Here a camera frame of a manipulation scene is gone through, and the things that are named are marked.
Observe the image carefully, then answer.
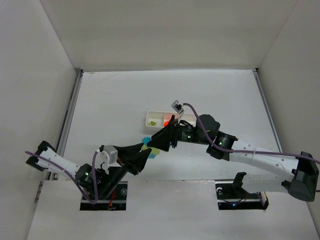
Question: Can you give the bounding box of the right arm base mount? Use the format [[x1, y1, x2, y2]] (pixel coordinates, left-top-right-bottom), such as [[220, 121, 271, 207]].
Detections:
[[215, 172, 269, 211]]

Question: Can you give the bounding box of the left aluminium rail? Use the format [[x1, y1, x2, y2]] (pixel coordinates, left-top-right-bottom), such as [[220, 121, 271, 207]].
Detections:
[[48, 68, 83, 181]]

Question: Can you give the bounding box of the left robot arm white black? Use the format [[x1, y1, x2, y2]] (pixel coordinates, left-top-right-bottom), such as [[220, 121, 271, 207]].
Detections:
[[25, 141, 152, 204]]

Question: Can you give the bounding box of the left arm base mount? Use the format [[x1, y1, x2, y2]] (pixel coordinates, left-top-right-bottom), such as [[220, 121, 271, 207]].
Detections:
[[79, 181, 128, 212]]

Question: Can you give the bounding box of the orange round lego piece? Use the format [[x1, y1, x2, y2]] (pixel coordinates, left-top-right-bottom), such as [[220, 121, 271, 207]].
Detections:
[[163, 113, 174, 127]]

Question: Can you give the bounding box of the white three-compartment tray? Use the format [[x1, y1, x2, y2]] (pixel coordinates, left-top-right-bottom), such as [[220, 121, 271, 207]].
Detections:
[[145, 110, 197, 132]]

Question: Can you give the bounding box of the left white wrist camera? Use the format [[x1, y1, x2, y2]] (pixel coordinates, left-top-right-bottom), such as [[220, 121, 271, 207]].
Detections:
[[98, 145, 120, 175]]

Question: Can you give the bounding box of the light green lego brick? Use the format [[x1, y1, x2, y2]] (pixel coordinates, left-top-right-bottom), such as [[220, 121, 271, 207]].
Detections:
[[149, 121, 157, 126]]

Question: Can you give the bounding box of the right aluminium rail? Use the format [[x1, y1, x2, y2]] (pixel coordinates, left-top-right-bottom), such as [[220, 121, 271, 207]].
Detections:
[[252, 68, 283, 153]]

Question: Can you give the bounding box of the aluminium rail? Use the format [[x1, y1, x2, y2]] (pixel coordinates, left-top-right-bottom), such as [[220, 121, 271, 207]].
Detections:
[[252, 68, 283, 153], [48, 68, 83, 181]]

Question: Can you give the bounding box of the green teal lego cluster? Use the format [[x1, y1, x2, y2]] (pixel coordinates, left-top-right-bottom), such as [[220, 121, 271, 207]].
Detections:
[[141, 136, 161, 161]]

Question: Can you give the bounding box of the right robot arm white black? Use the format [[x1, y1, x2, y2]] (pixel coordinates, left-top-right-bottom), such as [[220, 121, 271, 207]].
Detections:
[[147, 114, 320, 202]]

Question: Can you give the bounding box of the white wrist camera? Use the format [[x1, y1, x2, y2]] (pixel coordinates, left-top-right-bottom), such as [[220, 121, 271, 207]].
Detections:
[[171, 100, 185, 118], [98, 145, 120, 175]]

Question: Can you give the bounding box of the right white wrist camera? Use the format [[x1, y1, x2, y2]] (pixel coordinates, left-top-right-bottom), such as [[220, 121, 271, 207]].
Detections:
[[171, 100, 185, 118]]

